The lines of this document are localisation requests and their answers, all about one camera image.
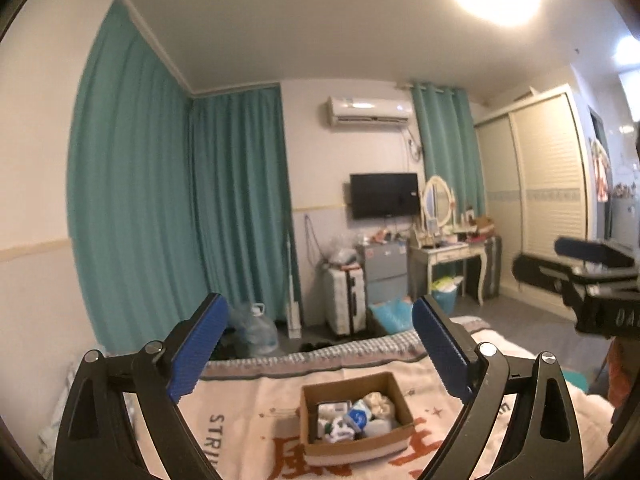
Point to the black shoes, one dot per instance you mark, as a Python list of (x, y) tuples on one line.
[(314, 346)]

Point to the brown cardboard box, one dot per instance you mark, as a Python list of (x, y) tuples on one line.
[(350, 452)]

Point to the narrow green curtain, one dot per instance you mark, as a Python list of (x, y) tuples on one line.
[(445, 135)]

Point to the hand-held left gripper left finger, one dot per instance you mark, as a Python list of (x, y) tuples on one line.
[(197, 350)]

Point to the hanging clothes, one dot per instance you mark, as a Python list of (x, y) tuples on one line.
[(600, 170)]

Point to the clear water jug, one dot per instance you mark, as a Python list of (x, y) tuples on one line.
[(257, 332)]

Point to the beige printed blanket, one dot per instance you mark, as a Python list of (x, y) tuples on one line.
[(250, 410)]

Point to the blue plastic bag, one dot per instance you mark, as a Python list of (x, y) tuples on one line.
[(395, 315)]

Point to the white suitcase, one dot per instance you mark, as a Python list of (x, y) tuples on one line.
[(345, 300)]

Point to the white stick mop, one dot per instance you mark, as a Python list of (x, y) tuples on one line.
[(294, 310)]

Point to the wide green curtain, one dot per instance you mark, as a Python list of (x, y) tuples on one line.
[(130, 185)]

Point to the white dressing table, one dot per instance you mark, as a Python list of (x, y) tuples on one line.
[(445, 254)]

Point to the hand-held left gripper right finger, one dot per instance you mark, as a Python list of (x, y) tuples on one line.
[(440, 355)]

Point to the grey mini fridge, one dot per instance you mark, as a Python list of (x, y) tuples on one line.
[(382, 270)]

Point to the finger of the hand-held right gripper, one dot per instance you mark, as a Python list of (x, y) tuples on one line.
[(542, 272), (585, 251)]

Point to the white air conditioner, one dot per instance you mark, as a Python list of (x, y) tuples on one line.
[(367, 111)]

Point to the clear plastic bag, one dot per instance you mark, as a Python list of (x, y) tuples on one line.
[(345, 250)]

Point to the cream louvred wardrobe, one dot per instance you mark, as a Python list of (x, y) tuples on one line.
[(545, 175)]

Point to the black wall television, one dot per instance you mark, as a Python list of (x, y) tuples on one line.
[(384, 195)]

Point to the white oval mirror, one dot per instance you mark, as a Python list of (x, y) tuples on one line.
[(437, 200)]

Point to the grey cloth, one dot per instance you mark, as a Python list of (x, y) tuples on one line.
[(380, 428)]

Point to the blue white tissue pack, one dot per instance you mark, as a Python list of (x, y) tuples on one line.
[(357, 416)]

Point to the bin with yellow bag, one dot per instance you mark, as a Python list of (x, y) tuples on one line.
[(446, 292)]

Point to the white green sock pair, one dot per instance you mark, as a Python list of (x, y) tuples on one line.
[(337, 431)]

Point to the person's right forearm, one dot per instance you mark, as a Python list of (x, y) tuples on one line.
[(622, 375)]

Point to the white sock ball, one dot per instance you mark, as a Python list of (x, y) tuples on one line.
[(378, 404)]

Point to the white face mask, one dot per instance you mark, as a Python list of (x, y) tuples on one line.
[(332, 412)]

